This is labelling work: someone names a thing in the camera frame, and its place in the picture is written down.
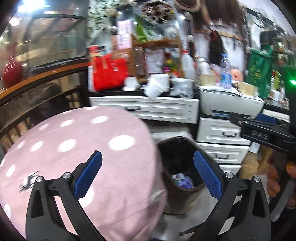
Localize dark brown trash bin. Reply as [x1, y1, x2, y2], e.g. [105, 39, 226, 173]
[157, 137, 205, 215]

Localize right hand painted nails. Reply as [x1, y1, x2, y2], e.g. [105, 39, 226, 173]
[267, 159, 296, 209]

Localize white drawer stack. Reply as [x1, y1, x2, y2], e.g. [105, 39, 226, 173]
[196, 118, 251, 175]

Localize green gift bag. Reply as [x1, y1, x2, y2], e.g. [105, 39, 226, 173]
[245, 45, 273, 99]

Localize pink polka dot tablecloth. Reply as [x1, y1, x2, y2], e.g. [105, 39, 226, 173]
[1, 107, 167, 240]

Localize white printer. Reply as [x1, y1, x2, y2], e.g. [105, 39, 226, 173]
[199, 86, 265, 118]

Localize white drawer cabinet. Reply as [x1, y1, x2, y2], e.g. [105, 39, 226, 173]
[89, 96, 199, 124]

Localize clear plastic bag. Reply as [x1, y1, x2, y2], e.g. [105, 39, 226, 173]
[170, 78, 194, 99]

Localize white plastic jug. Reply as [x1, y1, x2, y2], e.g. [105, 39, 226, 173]
[181, 50, 195, 80]

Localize red ceramic vase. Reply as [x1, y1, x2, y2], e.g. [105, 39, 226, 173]
[3, 42, 23, 89]

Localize red tote bag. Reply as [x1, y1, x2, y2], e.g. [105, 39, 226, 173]
[87, 45, 130, 92]

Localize white bowl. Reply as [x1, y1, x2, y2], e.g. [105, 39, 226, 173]
[122, 76, 141, 92]

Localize wooden shelf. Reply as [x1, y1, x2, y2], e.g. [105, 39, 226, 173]
[132, 37, 185, 79]

